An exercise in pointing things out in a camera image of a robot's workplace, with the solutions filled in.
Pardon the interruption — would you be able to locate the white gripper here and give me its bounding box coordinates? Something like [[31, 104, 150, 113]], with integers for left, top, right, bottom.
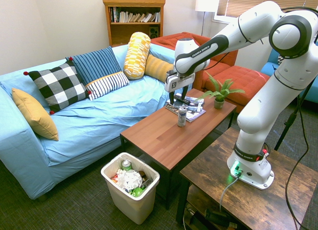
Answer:
[[164, 70, 196, 106]]

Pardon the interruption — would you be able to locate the silver drink can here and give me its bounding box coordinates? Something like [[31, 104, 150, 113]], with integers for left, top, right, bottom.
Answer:
[[177, 106, 187, 128]]

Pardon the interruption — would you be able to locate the bright green plastic trash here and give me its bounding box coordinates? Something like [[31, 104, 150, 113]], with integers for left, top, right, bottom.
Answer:
[[131, 187, 145, 198]]

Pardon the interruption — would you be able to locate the white plastic trash bin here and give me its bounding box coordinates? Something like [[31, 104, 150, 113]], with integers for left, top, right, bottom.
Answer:
[[100, 152, 160, 225]]

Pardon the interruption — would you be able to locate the black remote control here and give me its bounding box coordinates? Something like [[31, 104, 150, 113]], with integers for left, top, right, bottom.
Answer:
[[173, 94, 191, 104]]

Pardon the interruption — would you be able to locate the light cover magazine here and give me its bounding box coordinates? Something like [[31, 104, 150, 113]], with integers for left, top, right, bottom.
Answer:
[[165, 103, 207, 123]]

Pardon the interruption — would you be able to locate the orange striped pillow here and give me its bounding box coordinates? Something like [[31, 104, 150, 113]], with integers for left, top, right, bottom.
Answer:
[[144, 54, 174, 83]]

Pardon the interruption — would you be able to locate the small potted fern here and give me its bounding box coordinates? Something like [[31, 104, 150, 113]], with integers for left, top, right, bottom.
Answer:
[[198, 71, 246, 110]]

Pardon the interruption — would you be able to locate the wooden coffee table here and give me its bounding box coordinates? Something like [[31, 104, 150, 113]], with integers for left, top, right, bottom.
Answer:
[[120, 88, 237, 211]]

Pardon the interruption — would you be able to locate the orange armchair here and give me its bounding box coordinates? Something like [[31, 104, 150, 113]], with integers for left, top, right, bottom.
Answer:
[[150, 32, 239, 91]]

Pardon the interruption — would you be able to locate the yellow patterned bolster pillow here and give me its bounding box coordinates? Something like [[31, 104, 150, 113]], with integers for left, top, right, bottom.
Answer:
[[123, 31, 152, 80]]

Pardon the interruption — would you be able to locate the white navy striped pillow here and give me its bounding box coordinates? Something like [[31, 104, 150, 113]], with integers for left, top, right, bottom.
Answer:
[[85, 71, 130, 101]]

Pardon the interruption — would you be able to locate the wooden bookshelf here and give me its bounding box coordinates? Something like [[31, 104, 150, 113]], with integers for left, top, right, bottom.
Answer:
[[102, 0, 166, 48]]

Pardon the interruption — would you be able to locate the light blue sofa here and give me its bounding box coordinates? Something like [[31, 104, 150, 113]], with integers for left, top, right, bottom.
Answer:
[[0, 44, 193, 200]]

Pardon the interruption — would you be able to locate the blue striped pillow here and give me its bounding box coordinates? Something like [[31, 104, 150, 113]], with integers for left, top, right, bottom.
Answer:
[[65, 46, 123, 86]]

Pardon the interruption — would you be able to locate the row of books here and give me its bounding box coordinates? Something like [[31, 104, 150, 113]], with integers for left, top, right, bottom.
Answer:
[[110, 6, 161, 23]]

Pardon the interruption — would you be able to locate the crumpled white paper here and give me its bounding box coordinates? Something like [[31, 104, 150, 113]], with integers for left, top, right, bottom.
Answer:
[[116, 169, 143, 191]]

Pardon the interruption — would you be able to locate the blue bench sofa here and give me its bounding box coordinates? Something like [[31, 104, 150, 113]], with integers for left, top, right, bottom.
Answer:
[[260, 41, 318, 104]]

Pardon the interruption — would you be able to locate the white shade floor lamp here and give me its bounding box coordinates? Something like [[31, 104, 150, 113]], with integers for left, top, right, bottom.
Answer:
[[195, 0, 221, 37]]

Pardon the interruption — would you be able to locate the black white checkered pillow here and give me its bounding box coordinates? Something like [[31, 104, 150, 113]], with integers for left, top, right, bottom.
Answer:
[[23, 57, 92, 116]]

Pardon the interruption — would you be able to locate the black device under table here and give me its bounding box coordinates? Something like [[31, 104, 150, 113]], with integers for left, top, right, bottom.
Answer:
[[205, 208, 238, 229]]

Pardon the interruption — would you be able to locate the rustic dark wood table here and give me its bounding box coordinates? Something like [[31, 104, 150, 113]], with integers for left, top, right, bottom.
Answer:
[[175, 127, 318, 230]]

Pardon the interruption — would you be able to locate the mustard yellow pillow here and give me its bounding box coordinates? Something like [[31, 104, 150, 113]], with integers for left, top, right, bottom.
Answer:
[[11, 87, 60, 142]]

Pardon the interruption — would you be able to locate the grey cable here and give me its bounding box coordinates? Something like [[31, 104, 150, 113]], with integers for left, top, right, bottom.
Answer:
[[219, 174, 240, 212]]

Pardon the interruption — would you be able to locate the black camera tripod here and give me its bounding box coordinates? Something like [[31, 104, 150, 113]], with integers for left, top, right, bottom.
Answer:
[[274, 78, 316, 151]]

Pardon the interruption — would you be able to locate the black cable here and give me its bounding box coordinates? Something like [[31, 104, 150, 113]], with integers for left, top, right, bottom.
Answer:
[[280, 6, 318, 230]]

